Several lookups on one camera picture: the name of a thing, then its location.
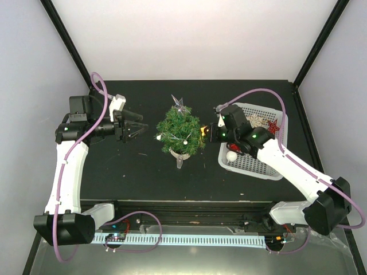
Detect gold gift box ornament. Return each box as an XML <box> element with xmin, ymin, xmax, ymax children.
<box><xmin>200</xmin><ymin>126</ymin><xmax>210</xmax><ymax>137</ymax></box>

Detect red santa ornament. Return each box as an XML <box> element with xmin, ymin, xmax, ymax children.
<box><xmin>227</xmin><ymin>143</ymin><xmax>241</xmax><ymax>154</ymax></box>

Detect white perforated plastic basket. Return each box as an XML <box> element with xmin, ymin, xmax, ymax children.
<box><xmin>218</xmin><ymin>103</ymin><xmax>288</xmax><ymax>181</ymax></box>

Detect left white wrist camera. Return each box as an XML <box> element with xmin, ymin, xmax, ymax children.
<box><xmin>108</xmin><ymin>94</ymin><xmax>126</xmax><ymax>122</ymax></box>

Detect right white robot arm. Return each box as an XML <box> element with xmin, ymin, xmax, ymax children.
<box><xmin>201</xmin><ymin>105</ymin><xmax>352</xmax><ymax>235</ymax></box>

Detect white slotted cable duct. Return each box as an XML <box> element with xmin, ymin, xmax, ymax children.
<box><xmin>91</xmin><ymin>233</ymin><xmax>266</xmax><ymax>249</ymax></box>

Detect white bulb string lights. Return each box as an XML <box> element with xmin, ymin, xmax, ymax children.
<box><xmin>156</xmin><ymin>132</ymin><xmax>190</xmax><ymax>170</ymax></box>

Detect small green christmas tree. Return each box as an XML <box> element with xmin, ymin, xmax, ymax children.
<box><xmin>155</xmin><ymin>107</ymin><xmax>205</xmax><ymax>156</ymax></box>

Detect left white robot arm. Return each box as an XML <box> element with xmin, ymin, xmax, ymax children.
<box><xmin>33</xmin><ymin>95</ymin><xmax>148</xmax><ymax>246</ymax></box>

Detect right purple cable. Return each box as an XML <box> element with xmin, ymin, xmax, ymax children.
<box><xmin>217</xmin><ymin>88</ymin><xmax>366</xmax><ymax>229</ymax></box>

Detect gold snowflake ornament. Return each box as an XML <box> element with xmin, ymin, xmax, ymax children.
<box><xmin>246</xmin><ymin>114</ymin><xmax>267</xmax><ymax>128</ymax></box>

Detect silver star tree topper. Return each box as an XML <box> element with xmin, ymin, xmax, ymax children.
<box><xmin>171</xmin><ymin>95</ymin><xmax>190</xmax><ymax>116</ymax></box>

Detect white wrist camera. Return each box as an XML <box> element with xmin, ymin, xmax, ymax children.
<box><xmin>108</xmin><ymin>94</ymin><xmax>126</xmax><ymax>122</ymax></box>
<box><xmin>214</xmin><ymin>104</ymin><xmax>227</xmax><ymax>128</ymax></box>

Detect red star ornament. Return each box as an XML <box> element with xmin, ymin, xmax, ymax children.
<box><xmin>267</xmin><ymin>119</ymin><xmax>280</xmax><ymax>135</ymax></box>

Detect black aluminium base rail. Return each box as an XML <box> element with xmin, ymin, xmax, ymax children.
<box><xmin>80</xmin><ymin>200</ymin><xmax>316</xmax><ymax>230</ymax></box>

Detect right circuit board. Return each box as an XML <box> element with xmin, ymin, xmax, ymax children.
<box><xmin>265</xmin><ymin>234</ymin><xmax>294</xmax><ymax>244</ymax></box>

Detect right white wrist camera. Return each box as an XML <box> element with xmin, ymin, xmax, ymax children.
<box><xmin>214</xmin><ymin>104</ymin><xmax>227</xmax><ymax>128</ymax></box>

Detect white ball ornament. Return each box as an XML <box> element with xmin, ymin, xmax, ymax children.
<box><xmin>226</xmin><ymin>151</ymin><xmax>237</xmax><ymax>162</ymax></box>

